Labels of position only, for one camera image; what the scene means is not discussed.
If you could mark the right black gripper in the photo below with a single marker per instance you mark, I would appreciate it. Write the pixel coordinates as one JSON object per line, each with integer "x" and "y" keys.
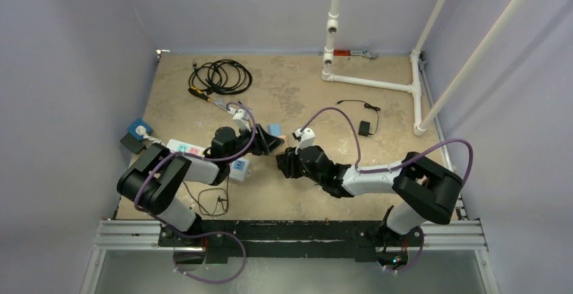
{"x": 294, "y": 164}

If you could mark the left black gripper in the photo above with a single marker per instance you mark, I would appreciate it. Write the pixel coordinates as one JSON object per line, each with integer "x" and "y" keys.
{"x": 263, "y": 142}

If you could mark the blue plug adapter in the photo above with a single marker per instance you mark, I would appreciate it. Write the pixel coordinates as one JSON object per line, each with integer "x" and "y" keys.
{"x": 275, "y": 129}

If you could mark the black plug adapter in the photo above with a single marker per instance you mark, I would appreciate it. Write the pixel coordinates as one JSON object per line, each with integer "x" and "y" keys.
{"x": 365, "y": 129}

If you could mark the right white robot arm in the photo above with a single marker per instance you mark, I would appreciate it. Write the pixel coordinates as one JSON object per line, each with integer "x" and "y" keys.
{"x": 429, "y": 191}

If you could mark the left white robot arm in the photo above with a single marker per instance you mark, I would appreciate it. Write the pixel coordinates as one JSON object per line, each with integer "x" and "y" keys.
{"x": 152, "y": 182}

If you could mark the white colourful power strip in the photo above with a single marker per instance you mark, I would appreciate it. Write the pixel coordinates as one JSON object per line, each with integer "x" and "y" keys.
{"x": 240, "y": 169}

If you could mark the silver open-end wrench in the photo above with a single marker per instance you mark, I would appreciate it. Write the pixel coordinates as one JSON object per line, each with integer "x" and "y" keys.
{"x": 219, "y": 102}

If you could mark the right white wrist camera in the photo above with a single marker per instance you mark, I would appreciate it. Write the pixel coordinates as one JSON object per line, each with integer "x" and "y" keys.
{"x": 305, "y": 138}

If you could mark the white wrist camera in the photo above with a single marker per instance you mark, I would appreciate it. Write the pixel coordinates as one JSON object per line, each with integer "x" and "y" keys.
{"x": 305, "y": 138}
{"x": 241, "y": 119}

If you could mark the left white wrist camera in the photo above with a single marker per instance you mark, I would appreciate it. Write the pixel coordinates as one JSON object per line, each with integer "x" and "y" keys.
{"x": 241, "y": 119}

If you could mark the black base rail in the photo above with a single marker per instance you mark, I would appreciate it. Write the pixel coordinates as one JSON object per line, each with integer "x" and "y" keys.
{"x": 359, "y": 240}

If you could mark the yellow handled screwdriver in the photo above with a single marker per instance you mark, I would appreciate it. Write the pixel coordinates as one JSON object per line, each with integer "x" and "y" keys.
{"x": 199, "y": 94}

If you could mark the red handled adjustable wrench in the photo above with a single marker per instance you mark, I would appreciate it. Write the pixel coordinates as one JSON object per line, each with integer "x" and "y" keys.
{"x": 360, "y": 53}

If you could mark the blue wall socket box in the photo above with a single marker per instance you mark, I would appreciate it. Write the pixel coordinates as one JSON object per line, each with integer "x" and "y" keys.
{"x": 139, "y": 129}

